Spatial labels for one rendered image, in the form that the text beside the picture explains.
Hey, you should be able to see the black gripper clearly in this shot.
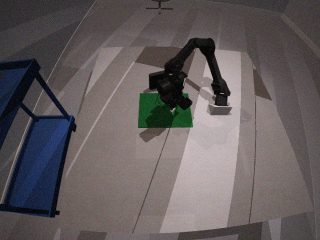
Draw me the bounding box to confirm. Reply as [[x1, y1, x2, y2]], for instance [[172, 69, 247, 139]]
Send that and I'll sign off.
[[174, 86, 193, 110]]

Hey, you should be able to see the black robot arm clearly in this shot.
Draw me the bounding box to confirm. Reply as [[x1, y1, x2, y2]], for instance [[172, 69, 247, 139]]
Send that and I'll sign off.
[[157, 37, 231, 106]]

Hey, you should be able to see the black square panel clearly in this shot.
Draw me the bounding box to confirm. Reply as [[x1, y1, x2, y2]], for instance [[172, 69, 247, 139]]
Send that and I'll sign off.
[[148, 71, 165, 90]]

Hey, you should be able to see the green circuit board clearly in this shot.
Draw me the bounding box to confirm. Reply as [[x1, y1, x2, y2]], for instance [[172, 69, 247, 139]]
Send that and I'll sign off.
[[138, 93, 193, 128]]

